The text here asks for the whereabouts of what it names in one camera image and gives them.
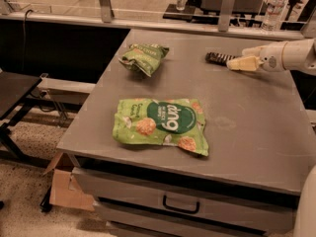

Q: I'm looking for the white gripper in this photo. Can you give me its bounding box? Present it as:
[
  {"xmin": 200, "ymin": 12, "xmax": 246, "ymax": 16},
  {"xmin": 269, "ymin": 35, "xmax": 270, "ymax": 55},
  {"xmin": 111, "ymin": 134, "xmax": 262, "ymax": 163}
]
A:
[{"xmin": 226, "ymin": 41, "xmax": 286, "ymax": 72}]

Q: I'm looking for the dark chocolate rxbar wrapper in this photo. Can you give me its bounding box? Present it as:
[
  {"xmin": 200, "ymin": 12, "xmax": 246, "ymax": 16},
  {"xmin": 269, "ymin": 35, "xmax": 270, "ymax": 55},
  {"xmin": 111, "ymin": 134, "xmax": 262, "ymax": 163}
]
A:
[{"xmin": 205, "ymin": 52, "xmax": 235, "ymax": 66}]

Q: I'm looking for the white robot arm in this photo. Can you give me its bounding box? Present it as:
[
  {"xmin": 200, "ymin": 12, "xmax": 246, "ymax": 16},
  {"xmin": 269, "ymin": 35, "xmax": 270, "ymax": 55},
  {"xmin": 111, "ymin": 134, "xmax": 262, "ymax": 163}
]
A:
[{"xmin": 226, "ymin": 39, "xmax": 316, "ymax": 237}]

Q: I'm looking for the green dang coconut chips bag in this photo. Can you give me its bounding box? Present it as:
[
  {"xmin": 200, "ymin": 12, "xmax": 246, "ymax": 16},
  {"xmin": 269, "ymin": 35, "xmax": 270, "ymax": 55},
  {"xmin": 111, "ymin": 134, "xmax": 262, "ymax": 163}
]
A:
[{"xmin": 113, "ymin": 99, "xmax": 208, "ymax": 156}]

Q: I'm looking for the green jalapeno chip bag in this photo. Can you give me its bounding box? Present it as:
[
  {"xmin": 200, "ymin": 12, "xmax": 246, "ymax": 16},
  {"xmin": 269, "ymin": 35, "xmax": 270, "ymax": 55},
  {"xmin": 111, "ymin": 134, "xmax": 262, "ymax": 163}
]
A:
[{"xmin": 118, "ymin": 43, "xmax": 169, "ymax": 77}]

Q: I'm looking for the clear water bottle right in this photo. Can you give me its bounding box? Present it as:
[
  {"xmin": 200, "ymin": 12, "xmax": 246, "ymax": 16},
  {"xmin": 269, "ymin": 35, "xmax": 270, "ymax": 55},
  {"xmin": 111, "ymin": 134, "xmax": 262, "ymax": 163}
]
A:
[{"xmin": 261, "ymin": 0, "xmax": 287, "ymax": 31}]

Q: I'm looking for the lower grey drawer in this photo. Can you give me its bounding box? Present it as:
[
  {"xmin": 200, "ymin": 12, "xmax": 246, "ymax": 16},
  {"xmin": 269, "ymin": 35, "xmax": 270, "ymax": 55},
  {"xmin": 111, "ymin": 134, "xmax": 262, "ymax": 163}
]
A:
[{"xmin": 93, "ymin": 201, "xmax": 263, "ymax": 237}]

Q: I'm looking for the brown cardboard box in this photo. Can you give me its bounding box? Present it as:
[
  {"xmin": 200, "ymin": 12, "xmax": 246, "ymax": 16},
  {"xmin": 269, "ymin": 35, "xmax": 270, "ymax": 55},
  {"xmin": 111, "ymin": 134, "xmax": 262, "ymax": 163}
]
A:
[{"xmin": 43, "ymin": 152, "xmax": 94, "ymax": 211}]

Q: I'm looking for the black side table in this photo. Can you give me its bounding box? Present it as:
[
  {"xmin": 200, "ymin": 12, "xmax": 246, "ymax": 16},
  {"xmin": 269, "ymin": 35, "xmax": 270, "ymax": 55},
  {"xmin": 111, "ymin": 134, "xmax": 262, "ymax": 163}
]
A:
[{"xmin": 0, "ymin": 71, "xmax": 41, "ymax": 161}]

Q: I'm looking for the grey metal post right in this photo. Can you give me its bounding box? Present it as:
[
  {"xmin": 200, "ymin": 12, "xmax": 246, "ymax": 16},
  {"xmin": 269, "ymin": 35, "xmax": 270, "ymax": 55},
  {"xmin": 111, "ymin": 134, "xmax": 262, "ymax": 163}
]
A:
[{"xmin": 218, "ymin": 0, "xmax": 235, "ymax": 32}]

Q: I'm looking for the grey metal post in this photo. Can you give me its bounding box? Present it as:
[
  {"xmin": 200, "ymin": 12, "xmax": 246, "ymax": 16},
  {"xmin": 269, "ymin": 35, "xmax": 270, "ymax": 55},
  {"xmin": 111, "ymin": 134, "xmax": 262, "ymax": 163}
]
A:
[
  {"xmin": 99, "ymin": 0, "xmax": 114, "ymax": 23},
  {"xmin": 218, "ymin": 0, "xmax": 235, "ymax": 32}
]

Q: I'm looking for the grey metal post left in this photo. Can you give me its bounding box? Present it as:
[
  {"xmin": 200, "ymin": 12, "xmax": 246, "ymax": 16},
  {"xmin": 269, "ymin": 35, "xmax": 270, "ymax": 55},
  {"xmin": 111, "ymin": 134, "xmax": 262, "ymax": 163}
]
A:
[{"xmin": 99, "ymin": 0, "xmax": 114, "ymax": 23}]

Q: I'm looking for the grey drawer with black handle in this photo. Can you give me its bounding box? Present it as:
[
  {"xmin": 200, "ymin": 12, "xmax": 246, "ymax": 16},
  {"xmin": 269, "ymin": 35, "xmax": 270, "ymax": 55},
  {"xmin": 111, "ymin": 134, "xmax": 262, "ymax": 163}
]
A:
[{"xmin": 72, "ymin": 168, "xmax": 294, "ymax": 237}]

